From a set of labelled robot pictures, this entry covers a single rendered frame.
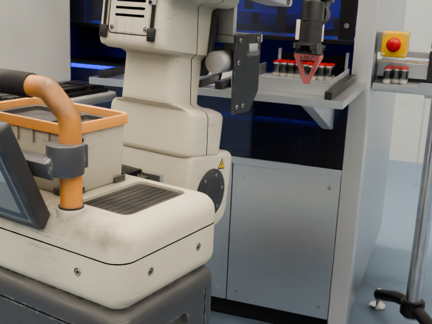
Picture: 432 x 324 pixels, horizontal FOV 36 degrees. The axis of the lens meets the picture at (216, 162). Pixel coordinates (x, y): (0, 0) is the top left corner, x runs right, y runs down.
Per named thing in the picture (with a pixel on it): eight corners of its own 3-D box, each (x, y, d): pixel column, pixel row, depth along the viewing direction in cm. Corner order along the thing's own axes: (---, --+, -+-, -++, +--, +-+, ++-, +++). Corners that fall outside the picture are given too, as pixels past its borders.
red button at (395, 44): (386, 51, 192) (387, 36, 191) (400, 52, 190) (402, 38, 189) (385, 51, 188) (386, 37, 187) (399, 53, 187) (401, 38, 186)
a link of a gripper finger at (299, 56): (322, 84, 170) (326, 47, 169) (317, 85, 164) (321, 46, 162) (296, 82, 172) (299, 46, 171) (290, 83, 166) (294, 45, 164)
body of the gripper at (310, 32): (324, 53, 170) (328, 23, 168) (318, 51, 160) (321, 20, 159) (300, 51, 171) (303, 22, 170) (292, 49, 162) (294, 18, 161)
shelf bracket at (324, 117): (323, 127, 203) (326, 85, 200) (332, 128, 202) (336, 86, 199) (297, 150, 172) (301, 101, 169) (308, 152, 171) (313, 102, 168)
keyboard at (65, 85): (74, 86, 212) (74, 78, 211) (108, 91, 205) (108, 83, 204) (-27, 101, 178) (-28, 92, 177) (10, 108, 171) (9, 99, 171)
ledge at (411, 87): (377, 83, 208) (378, 77, 208) (420, 87, 204) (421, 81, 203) (371, 89, 195) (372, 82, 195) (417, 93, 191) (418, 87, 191)
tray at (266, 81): (264, 73, 205) (265, 62, 205) (348, 80, 197) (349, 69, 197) (230, 87, 174) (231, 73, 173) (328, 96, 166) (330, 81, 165)
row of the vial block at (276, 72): (272, 75, 200) (274, 60, 199) (332, 80, 194) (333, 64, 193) (270, 76, 198) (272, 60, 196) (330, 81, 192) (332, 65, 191)
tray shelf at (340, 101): (161, 67, 226) (161, 61, 225) (368, 85, 203) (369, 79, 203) (89, 83, 182) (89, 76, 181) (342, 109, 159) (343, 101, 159)
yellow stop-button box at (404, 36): (382, 54, 198) (385, 29, 196) (407, 56, 196) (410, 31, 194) (380, 56, 191) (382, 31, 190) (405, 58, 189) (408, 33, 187)
